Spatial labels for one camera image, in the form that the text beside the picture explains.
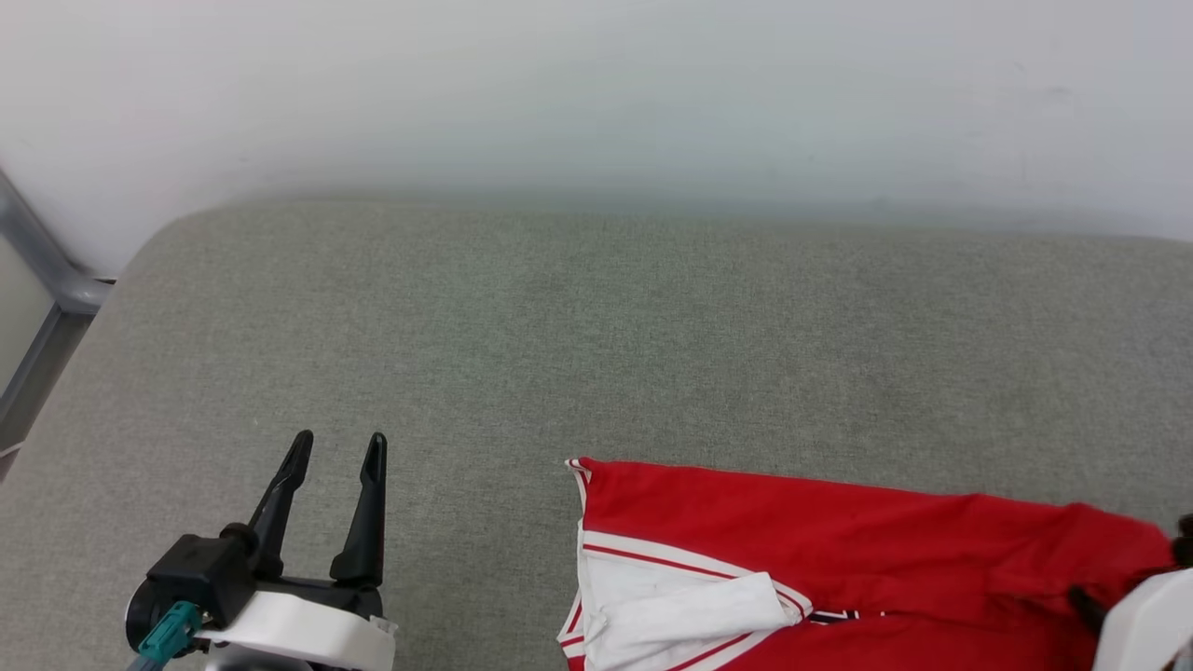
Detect grey fabric sofa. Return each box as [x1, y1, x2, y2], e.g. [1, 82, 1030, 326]
[0, 196, 1193, 671]

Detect red and white garment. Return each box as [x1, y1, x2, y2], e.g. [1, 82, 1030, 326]
[557, 457, 1177, 671]

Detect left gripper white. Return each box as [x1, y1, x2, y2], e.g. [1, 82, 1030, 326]
[194, 430, 398, 671]

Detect teal left camera connector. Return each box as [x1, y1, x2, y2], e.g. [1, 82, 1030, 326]
[126, 601, 203, 671]

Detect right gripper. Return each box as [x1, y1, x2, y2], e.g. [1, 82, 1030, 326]
[1067, 513, 1193, 671]

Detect grey metal frame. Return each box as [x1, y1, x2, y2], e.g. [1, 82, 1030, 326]
[0, 168, 115, 481]

